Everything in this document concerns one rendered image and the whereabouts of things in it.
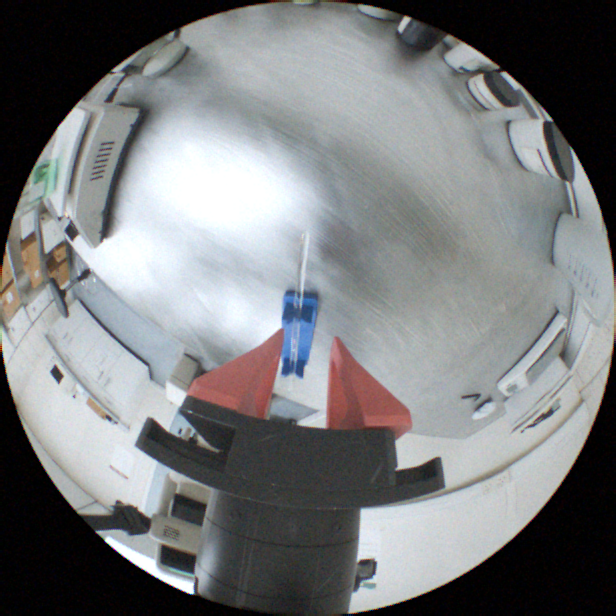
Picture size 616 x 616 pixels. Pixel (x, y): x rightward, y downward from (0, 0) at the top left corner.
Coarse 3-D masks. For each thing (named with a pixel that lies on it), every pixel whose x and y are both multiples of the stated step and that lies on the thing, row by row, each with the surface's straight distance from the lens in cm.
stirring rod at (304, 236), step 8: (304, 232) 14; (304, 240) 14; (304, 248) 14; (304, 256) 14; (304, 264) 14; (304, 272) 15; (296, 280) 15; (296, 288) 15; (296, 296) 16; (296, 304) 16; (296, 312) 16; (296, 320) 17; (296, 328) 17; (296, 336) 18; (296, 344) 19; (296, 352) 20
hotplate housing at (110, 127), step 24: (96, 120) 25; (120, 120) 26; (96, 144) 26; (120, 144) 28; (96, 168) 27; (72, 192) 28; (96, 192) 29; (72, 216) 29; (96, 216) 31; (96, 240) 34
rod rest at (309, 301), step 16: (288, 304) 19; (304, 304) 19; (288, 320) 17; (304, 320) 17; (288, 336) 22; (304, 336) 21; (288, 352) 24; (304, 352) 23; (288, 368) 23; (304, 368) 24
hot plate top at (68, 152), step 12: (72, 120) 29; (84, 120) 25; (60, 132) 35; (72, 132) 27; (60, 144) 32; (72, 144) 25; (60, 156) 30; (72, 156) 25; (72, 168) 26; (60, 180) 28; (60, 192) 28; (60, 204) 28; (60, 216) 29
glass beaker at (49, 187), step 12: (36, 168) 28; (48, 168) 28; (60, 168) 29; (36, 180) 28; (48, 180) 28; (24, 192) 27; (36, 192) 28; (48, 192) 29; (24, 204) 28; (36, 204) 29
